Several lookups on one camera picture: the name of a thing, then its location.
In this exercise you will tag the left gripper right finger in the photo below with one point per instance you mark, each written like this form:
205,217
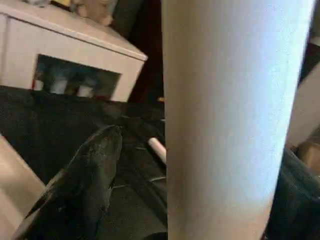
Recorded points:
300,205

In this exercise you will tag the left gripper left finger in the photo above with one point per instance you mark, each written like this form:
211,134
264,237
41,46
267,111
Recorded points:
80,187

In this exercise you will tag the white plastic table top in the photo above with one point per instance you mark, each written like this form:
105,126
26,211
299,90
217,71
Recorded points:
15,180

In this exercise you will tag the white plastic table leg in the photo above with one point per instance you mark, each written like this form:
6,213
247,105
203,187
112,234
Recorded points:
157,150
225,125

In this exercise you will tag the black mat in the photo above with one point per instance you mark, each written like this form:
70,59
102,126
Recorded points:
50,120

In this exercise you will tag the white cabinet with glass doors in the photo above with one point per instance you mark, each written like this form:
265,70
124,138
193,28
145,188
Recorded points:
75,50

